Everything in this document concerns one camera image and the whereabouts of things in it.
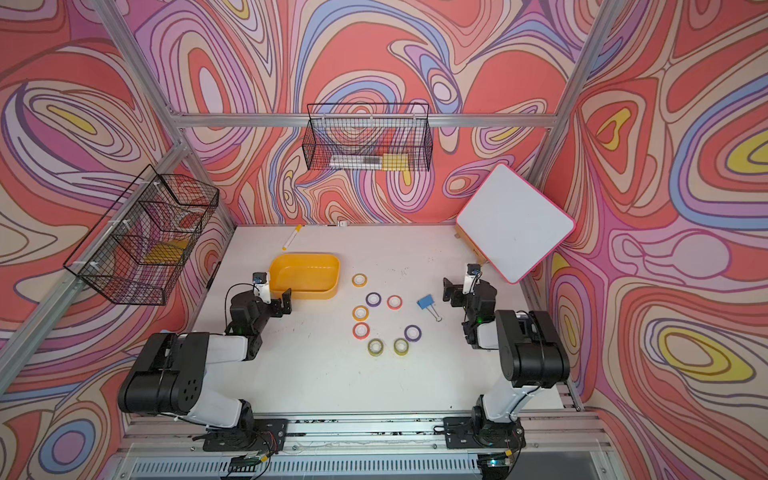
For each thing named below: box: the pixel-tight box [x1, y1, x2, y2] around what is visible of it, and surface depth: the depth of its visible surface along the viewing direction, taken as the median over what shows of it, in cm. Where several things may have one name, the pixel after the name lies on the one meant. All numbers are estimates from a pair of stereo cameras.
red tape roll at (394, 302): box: [387, 294, 403, 311], surface depth 100 cm
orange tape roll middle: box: [352, 305, 370, 322], surface depth 98 cm
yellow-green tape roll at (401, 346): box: [393, 338, 409, 357], surface depth 90 cm
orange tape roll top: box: [351, 273, 368, 288], surface depth 106 cm
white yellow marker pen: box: [282, 224, 303, 251], surface depth 118 cm
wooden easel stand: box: [454, 223, 490, 266], surface depth 109 cm
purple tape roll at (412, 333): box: [404, 324, 422, 343], surface depth 93 cm
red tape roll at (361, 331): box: [352, 322, 371, 340], surface depth 93 cm
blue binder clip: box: [417, 294, 443, 322], surface depth 99 cm
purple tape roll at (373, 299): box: [366, 292, 382, 307], surface depth 101 cm
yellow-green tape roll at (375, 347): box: [367, 338, 384, 357], surface depth 89 cm
